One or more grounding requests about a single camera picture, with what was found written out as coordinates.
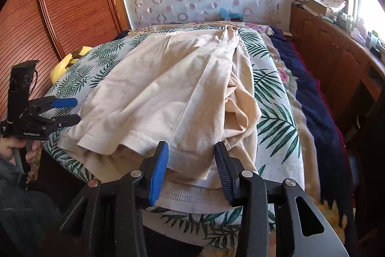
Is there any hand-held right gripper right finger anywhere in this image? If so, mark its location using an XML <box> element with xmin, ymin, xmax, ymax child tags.
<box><xmin>214</xmin><ymin>141</ymin><xmax>349</xmax><ymax>257</ymax></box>

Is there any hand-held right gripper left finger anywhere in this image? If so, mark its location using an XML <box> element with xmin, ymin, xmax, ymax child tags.
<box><xmin>48</xmin><ymin>141</ymin><xmax>170</xmax><ymax>257</ymax></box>

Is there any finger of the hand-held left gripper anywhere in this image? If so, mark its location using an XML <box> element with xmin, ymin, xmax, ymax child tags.
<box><xmin>38</xmin><ymin>113</ymin><xmax>82</xmax><ymax>130</ymax></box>
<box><xmin>28</xmin><ymin>97</ymin><xmax>79</xmax><ymax>110</ymax></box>

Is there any cream printed t-shirt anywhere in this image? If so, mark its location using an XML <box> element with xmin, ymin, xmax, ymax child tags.
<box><xmin>57</xmin><ymin>25</ymin><xmax>262</xmax><ymax>211</ymax></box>

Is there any person's left hand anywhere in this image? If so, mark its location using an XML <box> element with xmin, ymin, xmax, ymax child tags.
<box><xmin>0</xmin><ymin>137</ymin><xmax>41</xmax><ymax>165</ymax></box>

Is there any yellow plush toy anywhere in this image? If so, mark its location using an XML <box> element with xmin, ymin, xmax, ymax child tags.
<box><xmin>50</xmin><ymin>46</ymin><xmax>94</xmax><ymax>85</ymax></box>

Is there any leaf print bedsheet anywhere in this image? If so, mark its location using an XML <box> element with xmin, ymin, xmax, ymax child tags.
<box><xmin>41</xmin><ymin>27</ymin><xmax>305</xmax><ymax>249</ymax></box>

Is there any wooden slatted wardrobe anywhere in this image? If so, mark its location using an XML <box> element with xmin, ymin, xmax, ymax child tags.
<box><xmin>0</xmin><ymin>0</ymin><xmax>132</xmax><ymax>123</ymax></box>

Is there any floral blanket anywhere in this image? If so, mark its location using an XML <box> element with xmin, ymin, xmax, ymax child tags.
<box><xmin>132</xmin><ymin>20</ymin><xmax>357</xmax><ymax>257</ymax></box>

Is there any dark bag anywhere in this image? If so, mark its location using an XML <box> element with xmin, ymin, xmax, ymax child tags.
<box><xmin>346</xmin><ymin>100</ymin><xmax>385</xmax><ymax>257</ymax></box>

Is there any wooden sideboard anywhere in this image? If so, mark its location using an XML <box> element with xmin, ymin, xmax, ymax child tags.
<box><xmin>289</xmin><ymin>2</ymin><xmax>385</xmax><ymax>137</ymax></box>

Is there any blue plastic toy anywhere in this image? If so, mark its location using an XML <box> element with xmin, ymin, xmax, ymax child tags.
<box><xmin>218</xmin><ymin>7</ymin><xmax>243</xmax><ymax>22</ymax></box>

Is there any cardboard box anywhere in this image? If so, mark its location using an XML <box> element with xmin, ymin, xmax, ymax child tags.
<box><xmin>306</xmin><ymin>0</ymin><xmax>330</xmax><ymax>17</ymax></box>

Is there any row of small containers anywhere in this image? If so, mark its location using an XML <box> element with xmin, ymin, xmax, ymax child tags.
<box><xmin>328</xmin><ymin>12</ymin><xmax>385</xmax><ymax>59</ymax></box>

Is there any polka dot paper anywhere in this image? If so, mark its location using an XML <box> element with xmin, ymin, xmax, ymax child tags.
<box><xmin>313</xmin><ymin>0</ymin><xmax>347</xmax><ymax>13</ymax></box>

